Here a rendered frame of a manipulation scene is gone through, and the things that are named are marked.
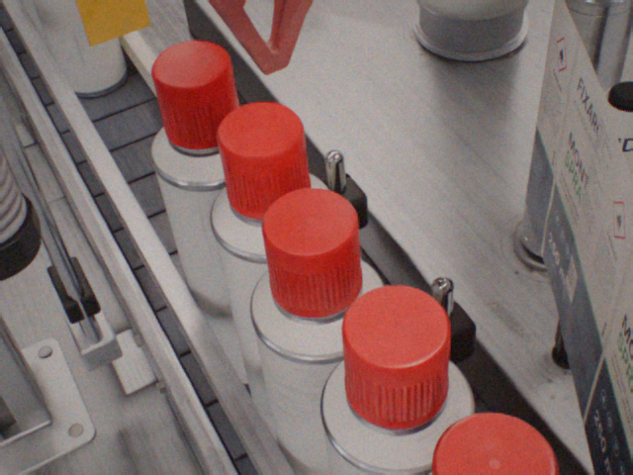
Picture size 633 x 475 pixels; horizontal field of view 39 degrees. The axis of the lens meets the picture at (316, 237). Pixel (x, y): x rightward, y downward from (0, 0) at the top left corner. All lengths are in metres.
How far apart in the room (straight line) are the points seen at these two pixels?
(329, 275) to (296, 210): 0.03
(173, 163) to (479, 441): 0.20
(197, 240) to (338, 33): 0.36
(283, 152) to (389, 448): 0.11
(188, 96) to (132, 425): 0.26
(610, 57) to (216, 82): 0.19
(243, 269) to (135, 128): 0.33
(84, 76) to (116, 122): 0.04
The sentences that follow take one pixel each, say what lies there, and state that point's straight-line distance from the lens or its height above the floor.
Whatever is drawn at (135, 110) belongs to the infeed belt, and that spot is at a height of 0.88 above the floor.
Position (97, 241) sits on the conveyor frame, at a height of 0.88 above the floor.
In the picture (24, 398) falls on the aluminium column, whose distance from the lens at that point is 0.55.
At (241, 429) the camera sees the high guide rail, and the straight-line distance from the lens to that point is 0.40.
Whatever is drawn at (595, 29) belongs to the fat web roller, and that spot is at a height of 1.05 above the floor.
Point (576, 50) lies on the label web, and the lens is 0.42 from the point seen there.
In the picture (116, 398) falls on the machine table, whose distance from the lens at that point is 0.58.
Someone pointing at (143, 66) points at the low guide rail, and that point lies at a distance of 0.68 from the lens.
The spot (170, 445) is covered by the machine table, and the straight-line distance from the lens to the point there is 0.56.
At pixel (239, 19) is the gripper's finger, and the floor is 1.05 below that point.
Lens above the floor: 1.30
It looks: 48 degrees down
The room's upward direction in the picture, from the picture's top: 6 degrees counter-clockwise
